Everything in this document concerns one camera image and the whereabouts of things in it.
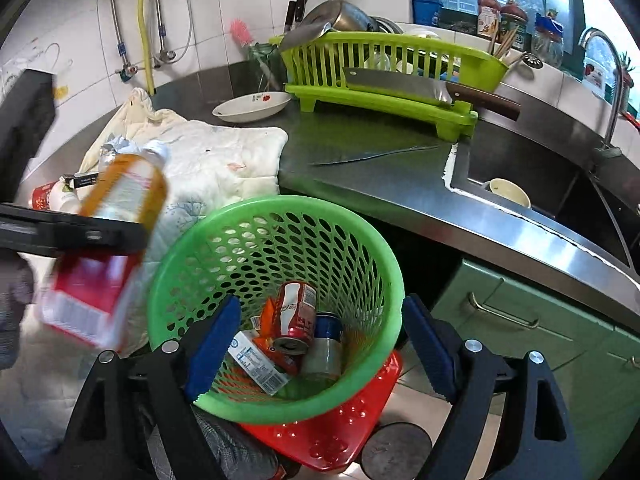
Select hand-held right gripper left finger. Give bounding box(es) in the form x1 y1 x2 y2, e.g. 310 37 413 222
62 294 243 480

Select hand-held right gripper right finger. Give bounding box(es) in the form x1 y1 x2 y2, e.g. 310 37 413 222
401 294 583 480

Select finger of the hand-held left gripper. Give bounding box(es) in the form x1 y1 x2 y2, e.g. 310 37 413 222
0 203 148 262

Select white milk carton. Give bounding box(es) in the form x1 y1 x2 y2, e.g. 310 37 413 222
227 330 291 396

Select small black box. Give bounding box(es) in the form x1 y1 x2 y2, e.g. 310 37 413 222
60 172 100 191

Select orange and red snack bag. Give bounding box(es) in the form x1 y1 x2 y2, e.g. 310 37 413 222
37 139 171 352

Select red soda can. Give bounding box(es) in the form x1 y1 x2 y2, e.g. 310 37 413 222
272 281 318 356

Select silver wrapper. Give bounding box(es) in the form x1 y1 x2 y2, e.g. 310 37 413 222
100 136 146 168

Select blue white drink can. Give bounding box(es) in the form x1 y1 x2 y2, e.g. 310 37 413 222
300 311 345 381

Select green plastic basket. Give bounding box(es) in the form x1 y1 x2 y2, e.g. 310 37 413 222
147 195 405 418

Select person's left hand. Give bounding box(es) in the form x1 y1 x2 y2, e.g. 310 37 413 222
0 252 35 371

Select grey plaid trousers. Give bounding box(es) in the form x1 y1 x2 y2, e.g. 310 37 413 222
150 410 283 480

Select dark round disc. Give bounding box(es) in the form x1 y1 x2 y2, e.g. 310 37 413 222
361 422 433 471

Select red plastic stool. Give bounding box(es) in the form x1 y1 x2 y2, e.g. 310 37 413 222
239 350 403 472

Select green cabinet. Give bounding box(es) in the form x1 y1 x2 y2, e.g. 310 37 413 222
430 257 640 480

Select quilted printed blanket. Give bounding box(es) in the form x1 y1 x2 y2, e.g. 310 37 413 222
0 87 290 461

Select white cup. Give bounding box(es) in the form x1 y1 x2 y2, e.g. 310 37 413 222
482 177 532 209

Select steel table knife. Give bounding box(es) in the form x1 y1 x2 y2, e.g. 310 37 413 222
307 145 440 167

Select white bowl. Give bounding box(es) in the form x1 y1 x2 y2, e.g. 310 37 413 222
212 92 292 124

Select steel sink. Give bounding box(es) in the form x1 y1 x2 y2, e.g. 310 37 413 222
450 120 640 271

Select pink bottle brush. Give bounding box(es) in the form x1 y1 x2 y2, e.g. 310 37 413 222
230 19 281 91

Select green dish rack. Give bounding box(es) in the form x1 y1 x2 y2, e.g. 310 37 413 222
270 31 510 142

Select bundle of chopsticks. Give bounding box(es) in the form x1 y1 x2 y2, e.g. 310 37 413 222
492 25 522 59

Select steel faucet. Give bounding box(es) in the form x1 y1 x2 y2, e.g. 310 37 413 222
579 27 626 157

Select blue lid jar plant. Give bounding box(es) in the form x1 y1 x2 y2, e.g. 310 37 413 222
532 0 566 63

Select steel pot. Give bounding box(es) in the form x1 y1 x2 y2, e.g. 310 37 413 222
280 0 381 53

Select blue plastic container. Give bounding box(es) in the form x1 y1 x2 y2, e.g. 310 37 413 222
412 0 445 26

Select metal water hose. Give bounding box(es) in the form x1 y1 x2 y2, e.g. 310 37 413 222
152 0 177 62
97 0 137 82

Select yellow gas hose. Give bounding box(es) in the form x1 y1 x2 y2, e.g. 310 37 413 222
137 0 157 96

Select cleaver with wooden handle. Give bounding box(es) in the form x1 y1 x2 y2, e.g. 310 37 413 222
342 66 521 121

